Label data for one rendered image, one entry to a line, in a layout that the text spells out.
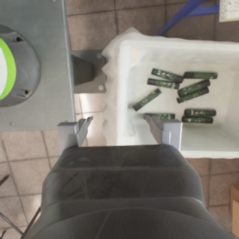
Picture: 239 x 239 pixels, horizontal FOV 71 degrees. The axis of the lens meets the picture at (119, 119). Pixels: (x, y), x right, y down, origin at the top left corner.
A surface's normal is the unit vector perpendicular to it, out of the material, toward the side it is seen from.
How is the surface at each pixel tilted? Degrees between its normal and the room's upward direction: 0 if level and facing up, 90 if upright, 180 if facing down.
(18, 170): 0
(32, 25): 0
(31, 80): 62
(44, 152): 0
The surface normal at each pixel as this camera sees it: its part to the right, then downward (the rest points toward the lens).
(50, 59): 0.02, 0.25
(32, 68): 0.90, 0.14
